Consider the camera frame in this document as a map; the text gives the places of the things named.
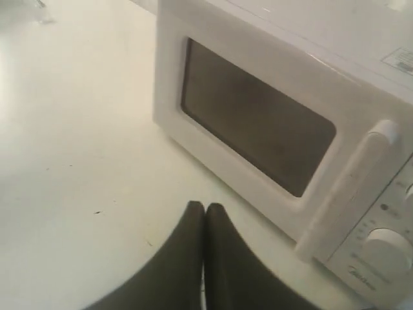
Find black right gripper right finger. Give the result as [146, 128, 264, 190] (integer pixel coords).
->
[205, 203, 317, 310]

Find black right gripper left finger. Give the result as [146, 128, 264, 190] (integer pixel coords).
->
[88, 201, 205, 310]

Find white microwave door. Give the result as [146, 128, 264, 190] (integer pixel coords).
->
[151, 0, 409, 263]

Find white microwave oven body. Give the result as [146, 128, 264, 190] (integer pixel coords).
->
[154, 0, 413, 269]

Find white printed paper labels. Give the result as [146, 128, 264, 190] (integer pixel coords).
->
[381, 48, 413, 75]

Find lower white control knob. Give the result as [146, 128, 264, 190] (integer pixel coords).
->
[363, 228, 412, 265]

